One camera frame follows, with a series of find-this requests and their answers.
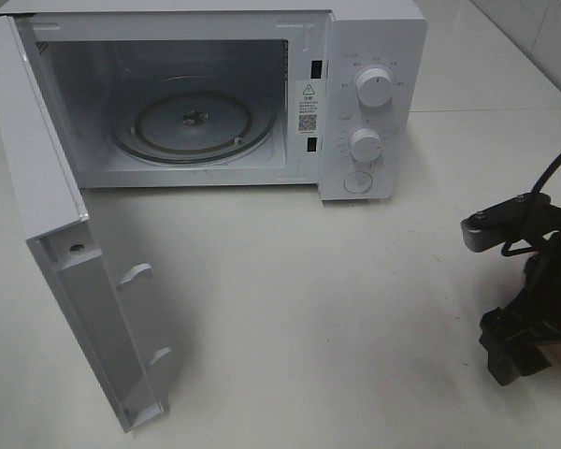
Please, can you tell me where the white warning label sticker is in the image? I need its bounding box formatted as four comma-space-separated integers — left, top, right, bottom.
292, 79, 325, 135

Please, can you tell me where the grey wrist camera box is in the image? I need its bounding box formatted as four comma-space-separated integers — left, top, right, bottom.
461, 193, 530, 253

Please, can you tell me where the lower white timer knob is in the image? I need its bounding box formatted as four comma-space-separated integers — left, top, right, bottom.
349, 128, 382, 163

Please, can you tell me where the upper white power knob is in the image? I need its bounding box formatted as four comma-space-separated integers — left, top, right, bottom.
355, 65, 395, 108

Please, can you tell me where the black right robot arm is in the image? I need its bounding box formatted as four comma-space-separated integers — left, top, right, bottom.
480, 229, 561, 386

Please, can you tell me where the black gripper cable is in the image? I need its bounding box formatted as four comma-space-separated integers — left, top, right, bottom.
497, 135, 561, 259

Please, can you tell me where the white microwave oven body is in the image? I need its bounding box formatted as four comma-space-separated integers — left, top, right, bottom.
0, 1, 427, 201

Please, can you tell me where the round door release button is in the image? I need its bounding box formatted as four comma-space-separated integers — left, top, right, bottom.
343, 171, 372, 195

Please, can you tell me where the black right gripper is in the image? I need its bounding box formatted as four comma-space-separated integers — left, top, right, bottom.
480, 206, 561, 386

